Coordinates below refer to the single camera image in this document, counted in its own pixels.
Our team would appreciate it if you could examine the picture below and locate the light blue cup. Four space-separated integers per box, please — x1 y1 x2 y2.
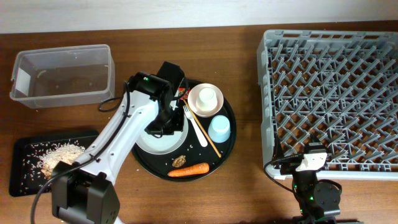
208 115 231 143

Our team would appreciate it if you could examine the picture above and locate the round black serving tray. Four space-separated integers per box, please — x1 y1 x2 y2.
131 78 238 182

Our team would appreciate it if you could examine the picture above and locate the clear plastic bin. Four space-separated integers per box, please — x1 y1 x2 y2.
9 44 115 109

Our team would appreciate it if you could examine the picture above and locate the pile of rice scraps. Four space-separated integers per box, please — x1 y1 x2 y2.
37 144 86 179

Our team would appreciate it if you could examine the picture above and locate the red snack wrapper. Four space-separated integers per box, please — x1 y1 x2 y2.
178 88 190 100

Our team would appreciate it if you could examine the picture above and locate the orange carrot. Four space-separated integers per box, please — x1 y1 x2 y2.
168 163 210 177

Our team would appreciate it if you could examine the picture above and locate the grey round plate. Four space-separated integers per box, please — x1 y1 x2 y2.
136 118 188 155

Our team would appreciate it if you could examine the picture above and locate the pink small bowl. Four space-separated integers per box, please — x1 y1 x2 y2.
188 83 224 118

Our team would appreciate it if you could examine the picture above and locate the white plastic fork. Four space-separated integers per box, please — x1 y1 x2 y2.
183 105 208 147

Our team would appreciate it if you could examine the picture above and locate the grey dishwasher rack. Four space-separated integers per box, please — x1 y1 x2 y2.
257 30 397 180

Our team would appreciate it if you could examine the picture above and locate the brown mushroom piece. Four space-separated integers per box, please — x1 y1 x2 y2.
172 155 186 168

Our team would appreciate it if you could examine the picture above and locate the wooden chopstick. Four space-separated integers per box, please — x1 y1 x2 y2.
183 100 221 158

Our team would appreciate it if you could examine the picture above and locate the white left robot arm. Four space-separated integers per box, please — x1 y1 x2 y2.
51 62 188 223

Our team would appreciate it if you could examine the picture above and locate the black rectangular waste tray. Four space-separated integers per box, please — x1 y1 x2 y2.
9 130 99 197

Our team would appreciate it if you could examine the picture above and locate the white cup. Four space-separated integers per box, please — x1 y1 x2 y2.
197 87 217 111

